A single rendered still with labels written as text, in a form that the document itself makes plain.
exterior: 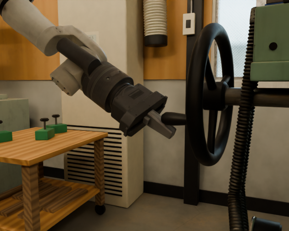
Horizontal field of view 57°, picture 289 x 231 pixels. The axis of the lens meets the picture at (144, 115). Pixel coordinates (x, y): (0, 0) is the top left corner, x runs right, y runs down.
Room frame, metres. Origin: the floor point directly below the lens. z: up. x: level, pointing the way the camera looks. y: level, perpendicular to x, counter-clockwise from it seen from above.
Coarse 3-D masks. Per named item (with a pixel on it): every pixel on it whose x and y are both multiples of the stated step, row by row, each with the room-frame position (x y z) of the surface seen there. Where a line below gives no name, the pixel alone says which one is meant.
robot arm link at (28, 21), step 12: (0, 0) 0.60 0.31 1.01; (12, 0) 0.60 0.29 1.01; (24, 0) 0.62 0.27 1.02; (0, 12) 0.62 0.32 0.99; (12, 12) 0.60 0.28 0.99; (24, 12) 0.60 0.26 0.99; (36, 12) 0.61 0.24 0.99; (12, 24) 0.61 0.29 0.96; (24, 24) 0.60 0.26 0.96; (36, 24) 0.59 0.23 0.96; (48, 24) 0.60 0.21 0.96; (24, 36) 0.62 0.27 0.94; (36, 36) 0.59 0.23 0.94
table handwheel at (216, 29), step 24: (216, 24) 0.52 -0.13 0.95; (192, 72) 0.44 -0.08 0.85; (192, 96) 0.43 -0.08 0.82; (216, 96) 0.52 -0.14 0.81; (240, 96) 0.51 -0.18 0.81; (264, 96) 0.49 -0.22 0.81; (288, 96) 0.47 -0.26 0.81; (192, 120) 0.43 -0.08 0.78; (216, 120) 0.54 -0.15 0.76; (192, 144) 0.45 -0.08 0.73; (216, 144) 0.59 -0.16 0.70
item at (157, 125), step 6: (150, 114) 0.51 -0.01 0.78; (144, 120) 0.51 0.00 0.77; (150, 120) 0.51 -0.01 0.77; (156, 120) 0.50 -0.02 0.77; (150, 126) 0.52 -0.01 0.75; (156, 126) 0.51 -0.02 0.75; (162, 126) 0.50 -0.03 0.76; (168, 126) 0.50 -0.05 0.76; (162, 132) 0.50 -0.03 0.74; (168, 132) 0.49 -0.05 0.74; (168, 138) 0.50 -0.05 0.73
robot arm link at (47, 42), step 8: (48, 32) 0.59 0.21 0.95; (56, 32) 0.59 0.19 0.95; (64, 32) 0.60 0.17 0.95; (72, 32) 0.60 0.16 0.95; (80, 32) 0.60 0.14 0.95; (40, 40) 0.59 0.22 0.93; (48, 40) 0.59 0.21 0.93; (56, 40) 0.61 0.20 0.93; (72, 40) 0.62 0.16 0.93; (80, 40) 0.59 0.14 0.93; (88, 40) 0.60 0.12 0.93; (40, 48) 0.60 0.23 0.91; (48, 48) 0.60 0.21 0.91; (96, 48) 0.59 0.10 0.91; (104, 56) 0.60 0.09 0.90
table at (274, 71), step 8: (256, 64) 0.43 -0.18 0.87; (264, 64) 0.42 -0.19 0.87; (272, 64) 0.42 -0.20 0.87; (280, 64) 0.41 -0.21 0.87; (288, 64) 0.41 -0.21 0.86; (256, 72) 0.43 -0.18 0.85; (264, 72) 0.42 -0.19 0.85; (272, 72) 0.41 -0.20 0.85; (280, 72) 0.41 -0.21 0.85; (288, 72) 0.40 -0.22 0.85; (256, 80) 0.43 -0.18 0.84; (264, 80) 0.42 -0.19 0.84; (272, 80) 0.42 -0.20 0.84; (280, 80) 0.41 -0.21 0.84; (288, 80) 0.41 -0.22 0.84
